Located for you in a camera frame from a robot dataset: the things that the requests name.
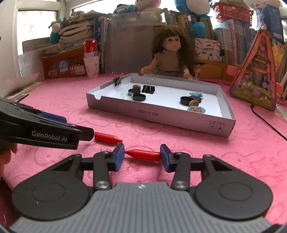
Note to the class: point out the small black cap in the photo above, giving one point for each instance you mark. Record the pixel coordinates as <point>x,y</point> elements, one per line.
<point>139,97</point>

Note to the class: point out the upper red plastic basket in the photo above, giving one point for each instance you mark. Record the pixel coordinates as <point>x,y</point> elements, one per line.
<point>225,11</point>

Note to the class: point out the brown haired doll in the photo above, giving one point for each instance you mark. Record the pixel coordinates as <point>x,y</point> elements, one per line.
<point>173,54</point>

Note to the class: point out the pink triangular toy house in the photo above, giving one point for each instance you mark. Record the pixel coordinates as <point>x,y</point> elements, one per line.
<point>255,80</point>

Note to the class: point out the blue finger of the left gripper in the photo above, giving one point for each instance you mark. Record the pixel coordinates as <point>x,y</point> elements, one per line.
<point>86,133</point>
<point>53,117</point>

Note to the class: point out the large blue plush toy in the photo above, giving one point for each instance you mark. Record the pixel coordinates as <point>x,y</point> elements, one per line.
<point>198,7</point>

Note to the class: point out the row of shelf books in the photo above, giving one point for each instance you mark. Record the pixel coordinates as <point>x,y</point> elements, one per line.
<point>235,37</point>

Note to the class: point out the small black round lid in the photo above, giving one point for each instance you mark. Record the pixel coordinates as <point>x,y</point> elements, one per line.
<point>133,91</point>

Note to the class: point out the blue hair clip with bears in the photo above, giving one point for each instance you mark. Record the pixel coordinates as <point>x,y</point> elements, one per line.
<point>196,109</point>

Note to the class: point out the stack of books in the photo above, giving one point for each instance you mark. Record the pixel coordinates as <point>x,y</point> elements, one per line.
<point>75,29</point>

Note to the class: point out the red plastic basket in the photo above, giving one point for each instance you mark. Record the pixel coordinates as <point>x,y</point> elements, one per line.
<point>64,65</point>
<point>225,11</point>

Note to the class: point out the small brown hazelnut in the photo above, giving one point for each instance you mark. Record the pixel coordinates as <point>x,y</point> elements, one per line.
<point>136,86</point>

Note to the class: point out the red cola can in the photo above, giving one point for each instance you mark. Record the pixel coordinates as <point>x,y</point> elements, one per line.
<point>90,48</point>

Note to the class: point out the large black binder clip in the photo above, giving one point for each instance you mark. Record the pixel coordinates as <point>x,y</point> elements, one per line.
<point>149,87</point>

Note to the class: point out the black round cap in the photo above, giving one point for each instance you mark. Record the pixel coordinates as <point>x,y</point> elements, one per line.
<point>185,100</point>

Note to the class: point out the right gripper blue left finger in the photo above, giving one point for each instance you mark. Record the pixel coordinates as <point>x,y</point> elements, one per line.
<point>103,163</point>

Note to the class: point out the grey cardboard tray box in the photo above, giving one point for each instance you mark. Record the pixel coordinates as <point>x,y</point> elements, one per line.
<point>164,105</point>

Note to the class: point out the small black binder clip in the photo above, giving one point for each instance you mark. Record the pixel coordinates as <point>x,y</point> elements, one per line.
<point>117,79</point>

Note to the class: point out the yellow wooden drawer box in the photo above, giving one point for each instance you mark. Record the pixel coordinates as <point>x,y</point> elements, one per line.
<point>211,70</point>

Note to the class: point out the colourful stationery box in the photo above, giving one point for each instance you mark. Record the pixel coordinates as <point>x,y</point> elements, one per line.
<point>207,49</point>

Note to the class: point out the light blue hair clip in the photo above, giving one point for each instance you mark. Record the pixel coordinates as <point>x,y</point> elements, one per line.
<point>197,94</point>

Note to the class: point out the pink towel mat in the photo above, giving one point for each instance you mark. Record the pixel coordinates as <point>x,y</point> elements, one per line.
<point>252,146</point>

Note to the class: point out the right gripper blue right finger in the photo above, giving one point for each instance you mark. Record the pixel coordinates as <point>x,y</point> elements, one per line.
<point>179,163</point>

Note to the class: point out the white paper cup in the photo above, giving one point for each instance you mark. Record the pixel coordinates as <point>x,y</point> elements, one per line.
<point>92,66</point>

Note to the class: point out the clear plastic round piece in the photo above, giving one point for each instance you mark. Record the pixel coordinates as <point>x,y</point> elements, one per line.
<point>125,96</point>

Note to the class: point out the blue white plush toy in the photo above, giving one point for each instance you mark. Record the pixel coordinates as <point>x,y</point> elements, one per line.
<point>55,29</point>

